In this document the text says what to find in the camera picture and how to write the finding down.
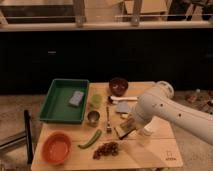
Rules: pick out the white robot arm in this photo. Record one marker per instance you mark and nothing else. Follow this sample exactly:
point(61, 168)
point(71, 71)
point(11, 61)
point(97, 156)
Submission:
point(157, 101)

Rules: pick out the green plastic cup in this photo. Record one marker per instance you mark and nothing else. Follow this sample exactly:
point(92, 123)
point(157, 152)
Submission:
point(96, 101)

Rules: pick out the small metal cup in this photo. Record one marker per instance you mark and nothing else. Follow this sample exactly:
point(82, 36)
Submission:
point(93, 118)

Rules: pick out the dark red bowl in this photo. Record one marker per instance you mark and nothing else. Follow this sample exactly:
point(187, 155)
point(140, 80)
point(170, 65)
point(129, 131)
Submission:
point(118, 86)

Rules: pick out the grey triangular cloth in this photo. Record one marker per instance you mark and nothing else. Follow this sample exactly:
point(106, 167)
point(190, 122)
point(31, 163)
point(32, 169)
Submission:
point(123, 107)

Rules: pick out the grey sponge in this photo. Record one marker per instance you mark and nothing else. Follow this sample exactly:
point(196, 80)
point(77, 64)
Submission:
point(76, 98)

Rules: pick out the metal fork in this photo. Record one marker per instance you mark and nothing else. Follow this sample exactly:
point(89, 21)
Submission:
point(109, 130)

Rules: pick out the green pepper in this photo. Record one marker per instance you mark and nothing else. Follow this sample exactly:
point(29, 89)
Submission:
point(92, 140)

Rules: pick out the green plastic tray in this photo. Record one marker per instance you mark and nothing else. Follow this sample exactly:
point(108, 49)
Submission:
point(57, 107)

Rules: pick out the white plastic bottle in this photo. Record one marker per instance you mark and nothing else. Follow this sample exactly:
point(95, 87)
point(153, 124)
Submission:
point(148, 130)

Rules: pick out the bunch of dark grapes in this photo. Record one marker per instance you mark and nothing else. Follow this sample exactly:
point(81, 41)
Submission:
point(111, 148)

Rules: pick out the orange plastic bowl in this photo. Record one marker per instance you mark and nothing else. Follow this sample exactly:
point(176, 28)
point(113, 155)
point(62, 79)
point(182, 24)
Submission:
point(56, 148)

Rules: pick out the white handled brush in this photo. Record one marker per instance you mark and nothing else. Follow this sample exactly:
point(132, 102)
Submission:
point(115, 100)

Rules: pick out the black chair frame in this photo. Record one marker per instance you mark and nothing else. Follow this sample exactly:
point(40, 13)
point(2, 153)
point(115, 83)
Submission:
point(24, 135)

